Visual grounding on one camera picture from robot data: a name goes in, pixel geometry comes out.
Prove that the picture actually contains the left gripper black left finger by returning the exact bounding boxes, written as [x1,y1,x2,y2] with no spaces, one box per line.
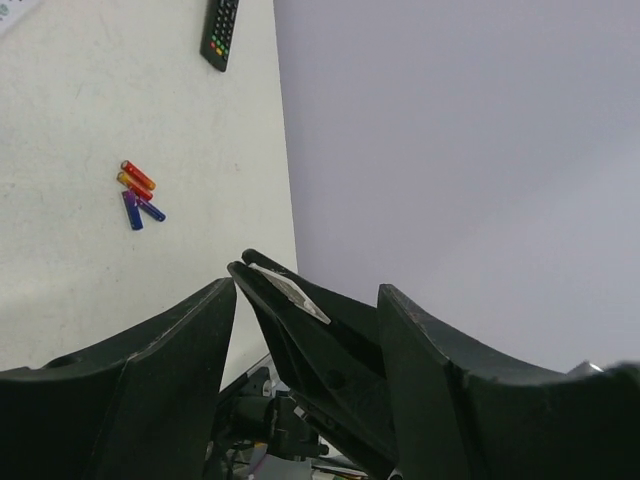
[1,278,236,479]

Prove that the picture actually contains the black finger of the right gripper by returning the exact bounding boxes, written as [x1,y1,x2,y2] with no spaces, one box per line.
[228,261,399,475]
[241,249,384,370]

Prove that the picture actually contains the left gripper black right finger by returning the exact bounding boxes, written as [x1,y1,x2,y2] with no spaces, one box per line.
[377,285,639,479]

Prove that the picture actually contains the white battery cover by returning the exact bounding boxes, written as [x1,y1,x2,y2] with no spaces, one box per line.
[249,263,331,325]

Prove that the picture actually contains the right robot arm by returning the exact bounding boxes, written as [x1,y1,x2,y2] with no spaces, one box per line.
[214,249,399,479]

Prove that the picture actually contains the black TV remote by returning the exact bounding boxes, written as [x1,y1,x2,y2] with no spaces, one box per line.
[200,0,239,72]

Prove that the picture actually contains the white AC remote with display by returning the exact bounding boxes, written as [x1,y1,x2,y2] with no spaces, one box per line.
[0,0,41,35]

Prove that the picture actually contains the blue battery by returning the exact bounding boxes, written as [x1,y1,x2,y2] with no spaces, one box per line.
[136,197,166,222]
[121,190,144,231]

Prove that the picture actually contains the red orange battery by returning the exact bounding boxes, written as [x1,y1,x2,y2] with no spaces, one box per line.
[116,171,153,201]
[120,160,156,191]

